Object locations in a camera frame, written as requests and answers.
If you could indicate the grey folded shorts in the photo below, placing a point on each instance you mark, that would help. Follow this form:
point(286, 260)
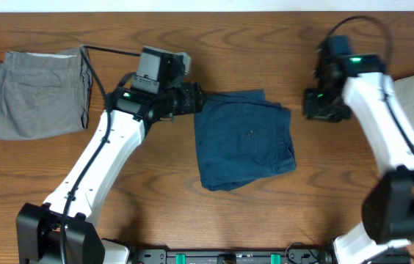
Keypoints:
point(43, 95)

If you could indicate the dark blue denim shorts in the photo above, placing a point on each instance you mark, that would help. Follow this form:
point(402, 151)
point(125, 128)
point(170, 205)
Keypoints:
point(241, 137)

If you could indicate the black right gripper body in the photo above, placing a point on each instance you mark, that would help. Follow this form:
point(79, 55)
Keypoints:
point(326, 105)

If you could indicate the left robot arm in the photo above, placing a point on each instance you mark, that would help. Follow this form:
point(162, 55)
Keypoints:
point(62, 229)

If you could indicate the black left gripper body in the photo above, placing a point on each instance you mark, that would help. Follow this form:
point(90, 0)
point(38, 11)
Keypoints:
point(179, 102)

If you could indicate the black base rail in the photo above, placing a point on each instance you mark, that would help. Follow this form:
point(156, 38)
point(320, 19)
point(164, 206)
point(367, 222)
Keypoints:
point(225, 257)

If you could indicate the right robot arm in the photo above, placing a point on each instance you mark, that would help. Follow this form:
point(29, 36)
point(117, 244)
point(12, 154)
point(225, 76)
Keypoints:
point(358, 85)

